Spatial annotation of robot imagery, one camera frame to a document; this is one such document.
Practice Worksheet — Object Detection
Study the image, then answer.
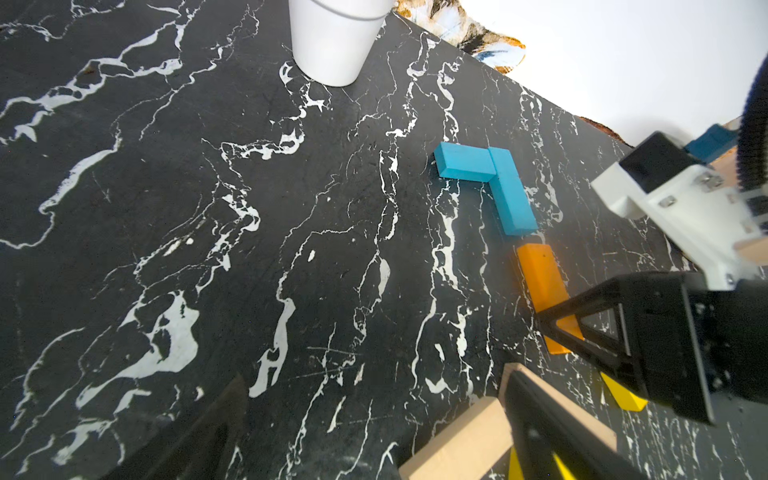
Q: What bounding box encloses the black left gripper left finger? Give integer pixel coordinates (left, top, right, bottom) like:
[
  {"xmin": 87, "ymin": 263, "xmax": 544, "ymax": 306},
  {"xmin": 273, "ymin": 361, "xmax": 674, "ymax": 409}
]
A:
[{"xmin": 104, "ymin": 374, "xmax": 248, "ymax": 479}]

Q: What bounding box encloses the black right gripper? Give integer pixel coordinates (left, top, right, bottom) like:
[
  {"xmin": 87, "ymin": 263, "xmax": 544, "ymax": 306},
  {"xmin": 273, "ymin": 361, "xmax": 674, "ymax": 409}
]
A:
[{"xmin": 535, "ymin": 273, "xmax": 767, "ymax": 424}]

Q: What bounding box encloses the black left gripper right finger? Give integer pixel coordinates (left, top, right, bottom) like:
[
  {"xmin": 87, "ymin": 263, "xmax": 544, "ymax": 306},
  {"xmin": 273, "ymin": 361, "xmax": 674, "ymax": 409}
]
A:
[{"xmin": 506, "ymin": 371, "xmax": 644, "ymax": 479}]

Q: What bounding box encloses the natural wood block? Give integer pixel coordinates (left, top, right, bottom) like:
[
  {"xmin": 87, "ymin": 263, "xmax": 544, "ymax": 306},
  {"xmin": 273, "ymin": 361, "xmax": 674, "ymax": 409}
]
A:
[
  {"xmin": 498, "ymin": 363, "xmax": 618, "ymax": 452},
  {"xmin": 399, "ymin": 397, "xmax": 513, "ymax": 479}
]

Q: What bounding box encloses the yellow block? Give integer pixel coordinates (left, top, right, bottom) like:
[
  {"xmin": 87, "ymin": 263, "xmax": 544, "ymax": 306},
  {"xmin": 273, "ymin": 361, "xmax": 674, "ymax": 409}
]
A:
[
  {"xmin": 507, "ymin": 448, "xmax": 576, "ymax": 480},
  {"xmin": 600, "ymin": 372, "xmax": 648, "ymax": 412}
]

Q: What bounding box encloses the orange block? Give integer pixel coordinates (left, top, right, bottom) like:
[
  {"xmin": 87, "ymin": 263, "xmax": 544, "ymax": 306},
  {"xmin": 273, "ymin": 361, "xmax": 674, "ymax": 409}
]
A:
[{"xmin": 517, "ymin": 244, "xmax": 584, "ymax": 355}]

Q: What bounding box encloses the teal block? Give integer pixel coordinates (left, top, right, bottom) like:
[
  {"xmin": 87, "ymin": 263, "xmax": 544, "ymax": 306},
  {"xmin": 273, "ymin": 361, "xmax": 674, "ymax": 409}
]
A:
[
  {"xmin": 434, "ymin": 142, "xmax": 497, "ymax": 182},
  {"xmin": 488, "ymin": 147, "xmax": 538, "ymax": 236}
]

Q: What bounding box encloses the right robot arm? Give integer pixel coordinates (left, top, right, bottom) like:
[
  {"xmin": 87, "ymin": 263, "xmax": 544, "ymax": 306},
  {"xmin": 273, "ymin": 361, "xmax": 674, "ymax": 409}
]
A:
[{"xmin": 535, "ymin": 68, "xmax": 767, "ymax": 424}]

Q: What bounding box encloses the white small plant pot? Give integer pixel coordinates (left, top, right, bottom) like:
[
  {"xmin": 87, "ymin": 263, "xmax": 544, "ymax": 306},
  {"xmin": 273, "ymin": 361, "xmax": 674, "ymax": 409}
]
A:
[{"xmin": 288, "ymin": 0, "xmax": 395, "ymax": 87}]

